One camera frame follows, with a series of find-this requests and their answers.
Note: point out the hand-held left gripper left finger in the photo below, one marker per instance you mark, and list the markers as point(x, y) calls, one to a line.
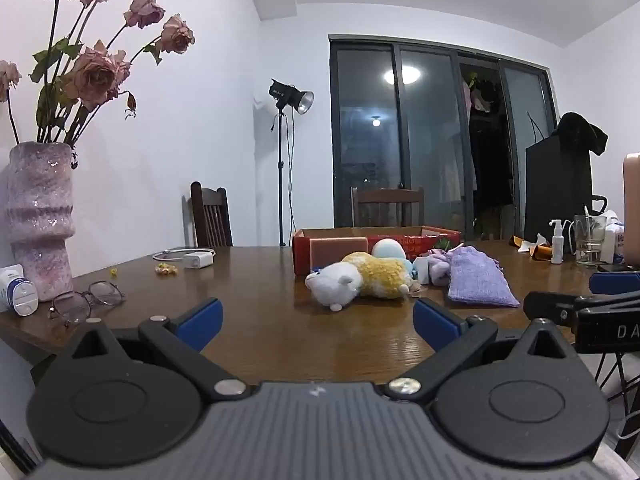
point(202, 324)

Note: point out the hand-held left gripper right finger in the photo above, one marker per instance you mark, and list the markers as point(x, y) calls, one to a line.
point(434, 326)

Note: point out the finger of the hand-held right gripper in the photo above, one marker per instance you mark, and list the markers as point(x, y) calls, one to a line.
point(550, 307)
point(615, 283)

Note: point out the purple satin cloth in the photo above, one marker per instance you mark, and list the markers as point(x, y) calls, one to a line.
point(439, 270)

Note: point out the small white soft block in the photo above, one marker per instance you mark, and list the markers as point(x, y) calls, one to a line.
point(421, 270)

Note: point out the purple knitted pouch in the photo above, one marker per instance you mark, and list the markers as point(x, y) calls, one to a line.
point(477, 280)

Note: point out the light blue plush toy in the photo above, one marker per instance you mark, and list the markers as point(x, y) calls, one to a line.
point(387, 247)

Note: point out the white and yellow plush toy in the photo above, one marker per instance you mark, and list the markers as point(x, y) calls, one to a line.
point(345, 282)

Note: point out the pink sponge block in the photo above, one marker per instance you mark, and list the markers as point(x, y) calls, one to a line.
point(337, 255)

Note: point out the red cardboard box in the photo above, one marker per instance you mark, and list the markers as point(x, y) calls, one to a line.
point(300, 252)

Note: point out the clear drinking glass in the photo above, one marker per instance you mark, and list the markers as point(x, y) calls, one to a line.
point(590, 250)

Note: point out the white tissue pack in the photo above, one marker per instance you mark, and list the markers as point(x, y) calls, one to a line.
point(614, 237)

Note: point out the white spray bottle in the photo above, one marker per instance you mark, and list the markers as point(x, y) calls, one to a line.
point(556, 247)

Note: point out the orange and white wrapper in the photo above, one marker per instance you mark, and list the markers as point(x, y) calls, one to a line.
point(532, 249)

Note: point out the white power adapter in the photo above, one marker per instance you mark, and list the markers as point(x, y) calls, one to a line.
point(197, 260)

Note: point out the yellow crumpled scraps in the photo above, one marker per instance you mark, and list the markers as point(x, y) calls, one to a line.
point(166, 269)

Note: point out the white straw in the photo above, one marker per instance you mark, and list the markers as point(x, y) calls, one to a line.
point(587, 220)

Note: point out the dark wooden slatted chair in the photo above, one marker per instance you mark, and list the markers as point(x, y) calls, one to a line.
point(210, 215)
point(387, 205)

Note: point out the black monitor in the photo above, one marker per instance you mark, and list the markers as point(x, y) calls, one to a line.
point(555, 190)

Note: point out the thin-framed eyeglasses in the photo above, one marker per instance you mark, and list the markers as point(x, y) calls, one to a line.
point(70, 307)

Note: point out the black garment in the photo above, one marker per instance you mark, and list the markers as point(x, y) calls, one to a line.
point(580, 132)

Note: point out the white and blue small container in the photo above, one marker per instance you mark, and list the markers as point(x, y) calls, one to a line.
point(17, 292)

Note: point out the pink speckled ceramic vase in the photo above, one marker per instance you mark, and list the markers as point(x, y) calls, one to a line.
point(40, 220)

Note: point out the dark framed sliding glass door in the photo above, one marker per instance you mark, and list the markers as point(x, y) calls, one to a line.
point(370, 135)

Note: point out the hanging pink clothes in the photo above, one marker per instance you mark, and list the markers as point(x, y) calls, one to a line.
point(482, 95)

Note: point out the black studio light on stand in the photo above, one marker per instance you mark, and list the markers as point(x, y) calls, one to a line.
point(290, 97)

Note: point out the dried pink roses bouquet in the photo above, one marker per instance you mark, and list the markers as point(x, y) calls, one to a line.
point(92, 72)

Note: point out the black metal frame legs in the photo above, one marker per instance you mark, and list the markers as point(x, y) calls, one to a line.
point(611, 375)

